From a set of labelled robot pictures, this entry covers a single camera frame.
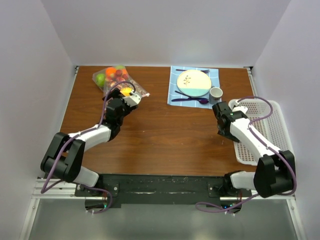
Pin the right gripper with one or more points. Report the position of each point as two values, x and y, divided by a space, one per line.
229 136

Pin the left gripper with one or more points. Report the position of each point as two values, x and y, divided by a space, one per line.
116 93

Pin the clear zip top bag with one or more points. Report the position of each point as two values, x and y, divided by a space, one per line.
121 76

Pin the white plastic basket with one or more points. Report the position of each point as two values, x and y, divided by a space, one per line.
273 128

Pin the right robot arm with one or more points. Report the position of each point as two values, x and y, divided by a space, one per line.
275 173

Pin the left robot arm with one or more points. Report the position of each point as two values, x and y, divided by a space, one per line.
64 156

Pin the yellow fake lemon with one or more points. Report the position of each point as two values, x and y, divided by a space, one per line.
126 91

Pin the green fake apple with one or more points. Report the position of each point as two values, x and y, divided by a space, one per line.
100 79

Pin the orange fake fruit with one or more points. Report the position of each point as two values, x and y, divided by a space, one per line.
110 72

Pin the small white cup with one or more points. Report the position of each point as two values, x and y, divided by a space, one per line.
215 95

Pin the purple plastic spoon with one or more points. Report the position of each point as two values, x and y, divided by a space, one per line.
202 101

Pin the cream and blue plate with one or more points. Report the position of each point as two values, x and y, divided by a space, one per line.
194 83

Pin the purple plastic fork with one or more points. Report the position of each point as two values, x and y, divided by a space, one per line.
206 71

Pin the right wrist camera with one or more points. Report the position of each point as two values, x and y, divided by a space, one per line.
239 108

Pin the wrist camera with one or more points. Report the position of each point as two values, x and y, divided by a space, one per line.
133 100
239 108

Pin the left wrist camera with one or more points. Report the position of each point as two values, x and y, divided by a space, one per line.
133 100

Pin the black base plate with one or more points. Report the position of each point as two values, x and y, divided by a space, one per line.
165 189

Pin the aluminium frame rail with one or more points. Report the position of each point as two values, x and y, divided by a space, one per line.
62 190

